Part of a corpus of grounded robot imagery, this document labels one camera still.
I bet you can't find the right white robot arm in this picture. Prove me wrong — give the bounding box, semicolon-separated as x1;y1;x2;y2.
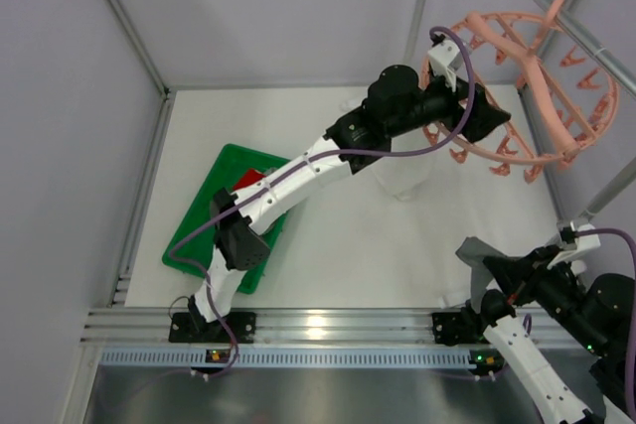
456;237;635;423

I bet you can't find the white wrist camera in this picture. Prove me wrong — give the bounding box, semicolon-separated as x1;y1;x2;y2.
546;218;600;269
427;39;464;92

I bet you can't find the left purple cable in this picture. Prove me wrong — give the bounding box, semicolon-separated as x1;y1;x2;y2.
171;26;474;375

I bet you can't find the right black mount plate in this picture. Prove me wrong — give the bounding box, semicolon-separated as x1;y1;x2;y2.
431;312;473;347

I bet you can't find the black mount plate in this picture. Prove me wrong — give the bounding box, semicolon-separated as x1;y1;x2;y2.
431;312;473;347
168;312;256;344

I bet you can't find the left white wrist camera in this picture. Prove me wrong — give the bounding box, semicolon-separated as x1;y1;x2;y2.
427;39;464;92

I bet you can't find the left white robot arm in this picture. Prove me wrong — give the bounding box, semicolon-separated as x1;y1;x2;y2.
188;65;511;333

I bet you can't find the left black mount plate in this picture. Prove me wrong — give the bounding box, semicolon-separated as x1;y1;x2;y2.
168;312;256;344

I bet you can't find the green plastic tray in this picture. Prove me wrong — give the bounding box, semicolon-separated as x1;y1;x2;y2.
162;144;288;278

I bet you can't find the dark grey sock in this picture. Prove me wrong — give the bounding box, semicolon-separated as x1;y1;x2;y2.
455;236;503;314

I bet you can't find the pink round clip hanger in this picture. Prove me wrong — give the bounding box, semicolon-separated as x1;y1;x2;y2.
449;0;620;184

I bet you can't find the slotted white cable duct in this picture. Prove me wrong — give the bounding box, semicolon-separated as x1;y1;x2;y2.
100;347;503;372

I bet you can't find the red santa sock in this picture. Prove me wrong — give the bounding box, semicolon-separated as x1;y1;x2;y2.
233;168;289;231

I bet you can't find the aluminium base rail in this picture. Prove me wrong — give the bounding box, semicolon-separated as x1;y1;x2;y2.
80;308;441;346

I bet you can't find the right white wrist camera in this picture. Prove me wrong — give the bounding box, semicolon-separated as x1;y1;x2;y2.
546;218;600;269

